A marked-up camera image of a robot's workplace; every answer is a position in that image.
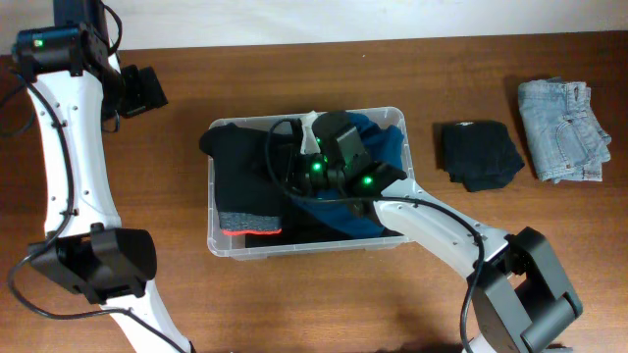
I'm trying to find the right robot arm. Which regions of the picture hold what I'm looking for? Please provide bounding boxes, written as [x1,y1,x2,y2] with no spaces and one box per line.
[274,112,584,353]

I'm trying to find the blue cloth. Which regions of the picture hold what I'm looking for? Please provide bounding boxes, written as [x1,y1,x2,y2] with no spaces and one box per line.
[295,112,404,239]

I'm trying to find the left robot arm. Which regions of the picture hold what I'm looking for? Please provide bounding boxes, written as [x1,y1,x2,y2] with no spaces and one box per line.
[13,0,193,352]

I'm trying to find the clear plastic storage bin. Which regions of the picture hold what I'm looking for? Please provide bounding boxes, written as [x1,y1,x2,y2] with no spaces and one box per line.
[206,106,416,262]

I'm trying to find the small folded black shirt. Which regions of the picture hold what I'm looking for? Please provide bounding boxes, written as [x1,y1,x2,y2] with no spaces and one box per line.
[441,121,525,192]

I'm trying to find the folded light blue jeans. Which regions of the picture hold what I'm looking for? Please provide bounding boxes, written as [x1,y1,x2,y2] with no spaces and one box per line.
[518,77,611,183]

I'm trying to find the black shorts with red trim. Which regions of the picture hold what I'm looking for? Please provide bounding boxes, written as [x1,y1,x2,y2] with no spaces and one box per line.
[199,124,283,236]

